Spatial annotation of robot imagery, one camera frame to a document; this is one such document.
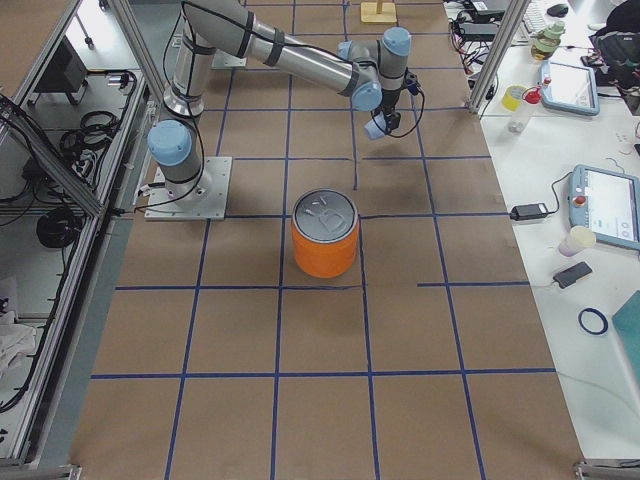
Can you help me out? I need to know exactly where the near teach pendant tablet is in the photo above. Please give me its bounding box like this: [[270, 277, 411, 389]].
[[568, 164, 639, 251]]

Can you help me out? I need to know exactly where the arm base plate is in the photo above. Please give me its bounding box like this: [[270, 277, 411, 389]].
[[211, 50, 247, 70], [144, 156, 233, 221]]

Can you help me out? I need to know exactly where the yellow tape roll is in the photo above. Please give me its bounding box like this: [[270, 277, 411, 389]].
[[501, 85, 527, 112]]

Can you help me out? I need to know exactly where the white paper cup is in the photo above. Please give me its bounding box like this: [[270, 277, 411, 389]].
[[558, 226, 597, 257]]

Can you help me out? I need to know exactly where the green glass jar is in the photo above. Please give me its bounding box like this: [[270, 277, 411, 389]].
[[530, 21, 566, 61]]

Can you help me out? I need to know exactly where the teach pendant tablet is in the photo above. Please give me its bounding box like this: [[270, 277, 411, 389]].
[[539, 60, 600, 116], [568, 164, 639, 251]]

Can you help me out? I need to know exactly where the far teach pendant tablet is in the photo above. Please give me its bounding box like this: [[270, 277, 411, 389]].
[[539, 60, 600, 116]]

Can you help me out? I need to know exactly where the teal board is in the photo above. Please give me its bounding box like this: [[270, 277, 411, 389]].
[[612, 290, 640, 380]]

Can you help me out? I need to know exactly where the orange canister with grey lid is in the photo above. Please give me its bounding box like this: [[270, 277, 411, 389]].
[[291, 189, 359, 278]]

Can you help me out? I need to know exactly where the black power adapter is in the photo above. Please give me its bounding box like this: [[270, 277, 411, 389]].
[[509, 203, 550, 221]]

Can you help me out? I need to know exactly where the blue tape ring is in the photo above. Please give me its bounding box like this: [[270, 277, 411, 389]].
[[578, 307, 609, 337]]

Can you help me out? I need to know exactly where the light blue plastic cup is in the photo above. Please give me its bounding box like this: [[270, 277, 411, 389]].
[[364, 113, 387, 141]]

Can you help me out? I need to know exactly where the aluminium frame post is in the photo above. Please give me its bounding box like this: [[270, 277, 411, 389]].
[[467, 0, 529, 113]]

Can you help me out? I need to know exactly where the wooden mug tree stand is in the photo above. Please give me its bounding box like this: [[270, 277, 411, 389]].
[[360, 0, 397, 24]]

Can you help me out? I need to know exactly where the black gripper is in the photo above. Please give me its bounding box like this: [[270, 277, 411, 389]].
[[379, 89, 401, 134]]

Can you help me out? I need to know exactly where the black smartphone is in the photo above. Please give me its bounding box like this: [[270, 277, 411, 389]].
[[552, 261, 593, 289]]

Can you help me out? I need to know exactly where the red capped squeeze bottle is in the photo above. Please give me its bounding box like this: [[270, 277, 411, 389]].
[[507, 85, 542, 134]]

